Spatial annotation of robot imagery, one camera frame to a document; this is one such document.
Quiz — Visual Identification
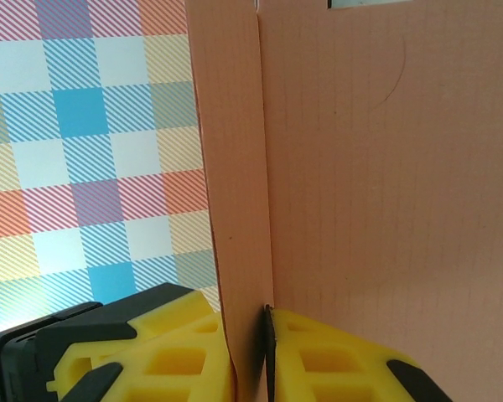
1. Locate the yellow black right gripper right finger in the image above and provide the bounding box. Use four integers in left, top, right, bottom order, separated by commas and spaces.
262, 304, 460, 402

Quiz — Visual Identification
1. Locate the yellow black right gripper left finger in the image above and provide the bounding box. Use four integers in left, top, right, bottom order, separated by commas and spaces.
45, 322, 238, 402

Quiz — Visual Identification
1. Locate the orange paper box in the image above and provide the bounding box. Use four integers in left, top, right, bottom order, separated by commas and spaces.
184, 0, 503, 402

